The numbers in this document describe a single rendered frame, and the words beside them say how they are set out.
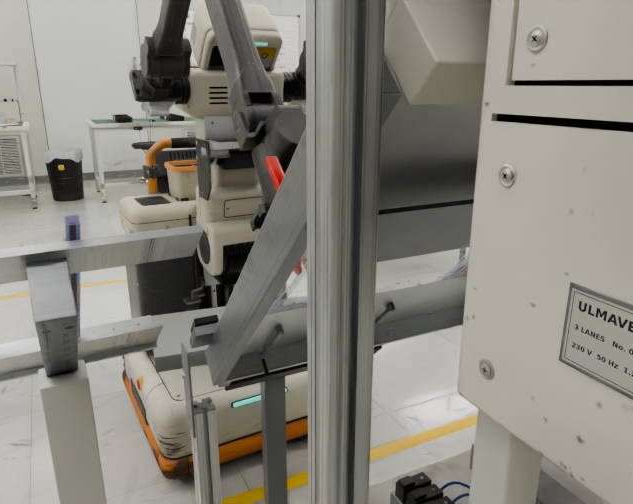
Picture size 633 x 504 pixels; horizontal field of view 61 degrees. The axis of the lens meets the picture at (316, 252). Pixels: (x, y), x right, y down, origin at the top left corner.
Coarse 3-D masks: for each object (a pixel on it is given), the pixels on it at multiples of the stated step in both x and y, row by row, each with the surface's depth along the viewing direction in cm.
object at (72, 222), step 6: (66, 216) 55; (72, 216) 55; (78, 216) 56; (66, 222) 55; (72, 222) 55; (78, 222) 55; (66, 228) 55; (72, 228) 56; (78, 228) 56; (66, 234) 57; (72, 234) 57; (78, 234) 57; (72, 240) 58; (72, 276) 66; (78, 276) 67; (72, 282) 68; (78, 282) 69; (72, 288) 70; (78, 288) 70; (78, 294) 72; (78, 300) 74; (78, 306) 76; (78, 312) 78; (78, 318) 81; (78, 324) 83; (78, 330) 86; (78, 336) 89
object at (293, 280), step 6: (306, 264) 75; (306, 270) 77; (294, 276) 79; (300, 276) 78; (288, 282) 81; (294, 282) 80; (282, 288) 84; (288, 288) 82; (294, 288) 83; (282, 294) 84; (288, 294) 84; (276, 300) 87; (282, 300) 86; (276, 306) 88
